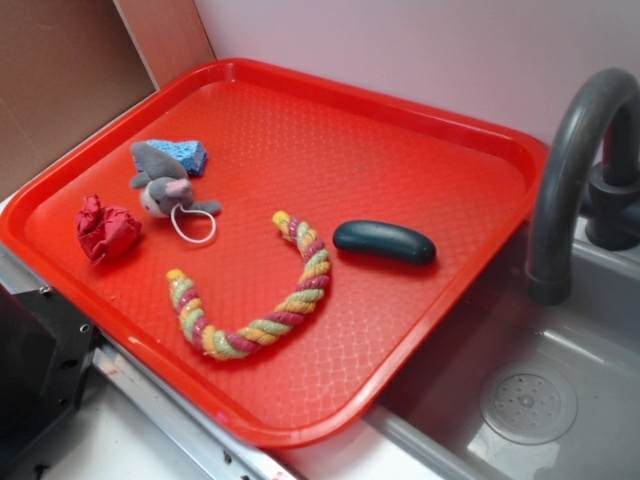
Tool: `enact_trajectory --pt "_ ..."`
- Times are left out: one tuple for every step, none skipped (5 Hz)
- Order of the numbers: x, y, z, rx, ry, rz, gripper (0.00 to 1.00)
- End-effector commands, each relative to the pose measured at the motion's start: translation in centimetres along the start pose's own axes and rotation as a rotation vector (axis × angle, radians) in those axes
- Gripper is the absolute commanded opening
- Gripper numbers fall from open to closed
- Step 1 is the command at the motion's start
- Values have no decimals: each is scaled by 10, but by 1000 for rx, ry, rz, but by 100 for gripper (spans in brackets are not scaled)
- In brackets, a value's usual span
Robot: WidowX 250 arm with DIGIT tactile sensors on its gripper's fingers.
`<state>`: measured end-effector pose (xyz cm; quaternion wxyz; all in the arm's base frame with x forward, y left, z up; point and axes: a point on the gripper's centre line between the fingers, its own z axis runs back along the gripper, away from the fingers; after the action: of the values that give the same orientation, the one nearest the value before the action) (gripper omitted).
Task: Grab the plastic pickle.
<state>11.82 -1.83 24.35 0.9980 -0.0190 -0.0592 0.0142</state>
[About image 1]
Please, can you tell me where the dark green plastic pickle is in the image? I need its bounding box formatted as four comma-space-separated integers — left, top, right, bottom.
333, 220, 437, 265

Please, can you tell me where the red plastic tray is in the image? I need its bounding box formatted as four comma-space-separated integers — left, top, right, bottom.
1, 59, 546, 448

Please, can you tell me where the blue sponge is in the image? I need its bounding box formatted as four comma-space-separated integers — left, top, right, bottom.
144, 139, 208, 176

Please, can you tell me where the grey plush mouse toy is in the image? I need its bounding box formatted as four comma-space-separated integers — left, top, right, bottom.
130, 142, 222, 245

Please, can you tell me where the crumpled red cloth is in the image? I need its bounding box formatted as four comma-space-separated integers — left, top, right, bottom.
75, 195, 142, 265

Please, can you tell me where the grey plastic sink basin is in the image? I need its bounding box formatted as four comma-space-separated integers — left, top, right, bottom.
367, 232, 639, 479

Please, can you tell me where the grey toy faucet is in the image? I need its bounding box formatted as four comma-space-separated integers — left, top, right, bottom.
525, 68, 639, 305

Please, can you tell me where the brown cardboard panel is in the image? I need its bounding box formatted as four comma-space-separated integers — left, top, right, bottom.
1, 1, 215, 176

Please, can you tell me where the multicolour twisted rope toy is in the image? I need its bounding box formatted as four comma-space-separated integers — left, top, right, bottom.
166, 211, 331, 361

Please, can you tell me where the metal rail strip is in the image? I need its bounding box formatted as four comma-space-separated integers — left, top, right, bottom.
1, 249, 301, 479

